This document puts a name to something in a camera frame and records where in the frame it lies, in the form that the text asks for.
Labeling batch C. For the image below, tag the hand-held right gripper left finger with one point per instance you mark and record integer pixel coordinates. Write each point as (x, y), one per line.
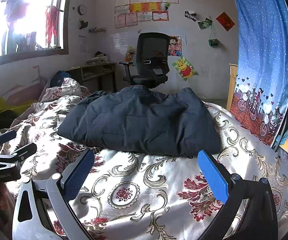
(80, 172)

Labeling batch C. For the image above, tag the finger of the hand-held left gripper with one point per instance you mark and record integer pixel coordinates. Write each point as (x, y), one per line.
(24, 151)
(6, 136)

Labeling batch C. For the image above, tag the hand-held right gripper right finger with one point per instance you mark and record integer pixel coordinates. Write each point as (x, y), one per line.
(212, 177)

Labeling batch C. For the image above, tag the dark blue puffer jacket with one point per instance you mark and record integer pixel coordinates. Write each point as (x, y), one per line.
(139, 122)

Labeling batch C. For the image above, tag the floral satin bedspread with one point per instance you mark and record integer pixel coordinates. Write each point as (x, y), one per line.
(139, 185)

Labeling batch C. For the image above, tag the blue bag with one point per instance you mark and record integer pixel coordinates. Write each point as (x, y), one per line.
(59, 78)

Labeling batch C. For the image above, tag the wooden desk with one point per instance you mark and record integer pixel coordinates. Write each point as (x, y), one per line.
(96, 67)

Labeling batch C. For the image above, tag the yellow bear cartoon poster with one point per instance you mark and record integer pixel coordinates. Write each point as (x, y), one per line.
(185, 68)

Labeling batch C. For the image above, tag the stack of papers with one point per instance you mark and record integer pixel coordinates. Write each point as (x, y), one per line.
(96, 60)

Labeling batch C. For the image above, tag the red hanging garment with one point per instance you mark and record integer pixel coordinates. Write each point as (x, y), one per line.
(51, 22)

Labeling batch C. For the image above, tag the orange cartoon poster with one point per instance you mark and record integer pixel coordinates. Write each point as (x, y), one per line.
(130, 53)

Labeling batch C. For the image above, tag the green hanging pouch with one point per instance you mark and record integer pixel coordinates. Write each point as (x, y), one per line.
(213, 43)

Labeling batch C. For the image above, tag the cartoon figure poster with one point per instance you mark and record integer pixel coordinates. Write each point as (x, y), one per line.
(175, 46)

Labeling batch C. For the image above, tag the black mesh office chair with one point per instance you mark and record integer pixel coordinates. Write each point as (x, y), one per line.
(152, 47)

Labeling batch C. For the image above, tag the blue bicycle print curtain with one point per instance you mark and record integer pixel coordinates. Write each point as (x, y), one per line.
(261, 42)

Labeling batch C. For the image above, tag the green photo card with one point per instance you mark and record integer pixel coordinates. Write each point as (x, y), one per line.
(204, 23)

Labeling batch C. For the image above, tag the red diamond paper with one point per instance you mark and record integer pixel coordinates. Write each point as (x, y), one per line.
(225, 21)

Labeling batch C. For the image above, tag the black and white photo cards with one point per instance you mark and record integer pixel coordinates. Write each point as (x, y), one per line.
(190, 15)

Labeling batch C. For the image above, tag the light wooden post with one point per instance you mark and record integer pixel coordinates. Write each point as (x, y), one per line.
(232, 85)

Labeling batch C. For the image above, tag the black wall hook ornament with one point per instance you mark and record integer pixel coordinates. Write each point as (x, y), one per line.
(83, 24)

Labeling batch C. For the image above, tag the white wall paper sheet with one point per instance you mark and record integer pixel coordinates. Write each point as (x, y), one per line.
(124, 40)

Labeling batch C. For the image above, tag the round wall clock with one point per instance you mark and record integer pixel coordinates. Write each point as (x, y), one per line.
(81, 9)

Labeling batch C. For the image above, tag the group of wall certificates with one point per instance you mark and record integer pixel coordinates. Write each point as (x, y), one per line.
(144, 7)

